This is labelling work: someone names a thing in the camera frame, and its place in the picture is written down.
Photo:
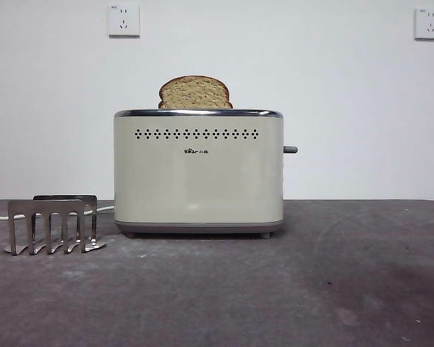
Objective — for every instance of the grey toaster lever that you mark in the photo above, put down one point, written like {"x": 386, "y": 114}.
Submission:
{"x": 291, "y": 149}

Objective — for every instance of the brown bread slice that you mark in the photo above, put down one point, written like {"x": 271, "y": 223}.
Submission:
{"x": 195, "y": 94}

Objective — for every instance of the cream toaster with chrome rim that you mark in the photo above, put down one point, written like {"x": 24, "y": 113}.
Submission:
{"x": 199, "y": 180}

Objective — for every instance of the silver metal toast rack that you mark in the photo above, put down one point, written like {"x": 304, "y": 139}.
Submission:
{"x": 45, "y": 207}

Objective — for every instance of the white wall socket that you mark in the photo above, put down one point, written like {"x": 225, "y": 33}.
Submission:
{"x": 429, "y": 24}
{"x": 123, "y": 21}

